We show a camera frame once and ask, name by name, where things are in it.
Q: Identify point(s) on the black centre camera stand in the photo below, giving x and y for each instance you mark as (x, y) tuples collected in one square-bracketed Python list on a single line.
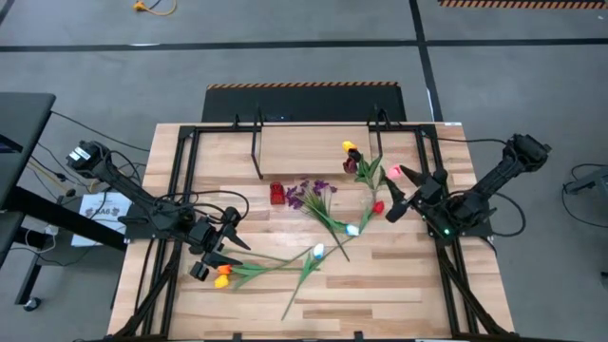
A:
[(24, 128)]

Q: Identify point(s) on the pink tulip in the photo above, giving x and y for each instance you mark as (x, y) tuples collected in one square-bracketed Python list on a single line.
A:
[(394, 171)]

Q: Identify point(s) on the white printed paper sheet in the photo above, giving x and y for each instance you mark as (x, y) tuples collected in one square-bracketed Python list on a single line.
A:
[(92, 228)]

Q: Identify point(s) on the clear glass vase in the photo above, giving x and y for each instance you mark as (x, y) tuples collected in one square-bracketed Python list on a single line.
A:
[(371, 197)]

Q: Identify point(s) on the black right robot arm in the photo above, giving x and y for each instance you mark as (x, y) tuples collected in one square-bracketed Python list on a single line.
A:
[(499, 176)]

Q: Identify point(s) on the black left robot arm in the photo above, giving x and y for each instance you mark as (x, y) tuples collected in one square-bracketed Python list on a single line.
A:
[(128, 190)]

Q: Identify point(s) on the orange black striped floor strip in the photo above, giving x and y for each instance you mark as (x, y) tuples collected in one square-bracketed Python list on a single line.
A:
[(522, 4)]

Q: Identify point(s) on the black floor mat striped edge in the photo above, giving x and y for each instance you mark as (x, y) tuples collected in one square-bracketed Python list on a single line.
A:
[(304, 104)]

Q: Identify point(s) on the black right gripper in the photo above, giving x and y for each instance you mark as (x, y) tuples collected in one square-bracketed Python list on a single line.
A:
[(427, 197)]

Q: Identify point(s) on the white power adapter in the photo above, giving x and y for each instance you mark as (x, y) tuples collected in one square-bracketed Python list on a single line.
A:
[(50, 231)]

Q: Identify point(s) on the white blue tulip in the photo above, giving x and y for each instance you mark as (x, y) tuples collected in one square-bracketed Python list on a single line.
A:
[(352, 231), (318, 251)]

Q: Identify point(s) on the red glass vase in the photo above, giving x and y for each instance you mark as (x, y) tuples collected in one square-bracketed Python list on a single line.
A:
[(277, 194)]

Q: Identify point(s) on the wooden shelf with black frames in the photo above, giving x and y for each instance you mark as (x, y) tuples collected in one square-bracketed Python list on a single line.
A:
[(313, 149)]

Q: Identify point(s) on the dark maroon tulip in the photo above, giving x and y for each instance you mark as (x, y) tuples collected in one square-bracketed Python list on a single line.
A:
[(350, 165)]

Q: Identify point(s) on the orange tulip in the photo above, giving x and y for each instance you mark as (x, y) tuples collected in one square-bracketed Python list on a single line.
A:
[(224, 270)]

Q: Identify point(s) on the black aluminium rig frame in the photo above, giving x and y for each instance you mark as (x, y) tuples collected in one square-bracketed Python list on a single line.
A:
[(185, 131)]

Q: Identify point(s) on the yellow tulip with red base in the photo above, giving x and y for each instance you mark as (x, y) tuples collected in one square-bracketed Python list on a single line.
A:
[(349, 146)]

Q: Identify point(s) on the plain yellow tulip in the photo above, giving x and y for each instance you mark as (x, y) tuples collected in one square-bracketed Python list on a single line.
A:
[(221, 281)]

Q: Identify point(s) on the purple artificial flower bunch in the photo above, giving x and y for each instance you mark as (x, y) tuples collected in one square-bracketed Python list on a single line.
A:
[(295, 202)]

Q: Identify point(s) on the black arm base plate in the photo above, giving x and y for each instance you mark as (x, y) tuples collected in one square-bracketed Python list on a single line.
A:
[(482, 231), (142, 231)]

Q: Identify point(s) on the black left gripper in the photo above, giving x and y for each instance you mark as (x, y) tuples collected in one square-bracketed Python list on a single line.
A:
[(204, 235)]

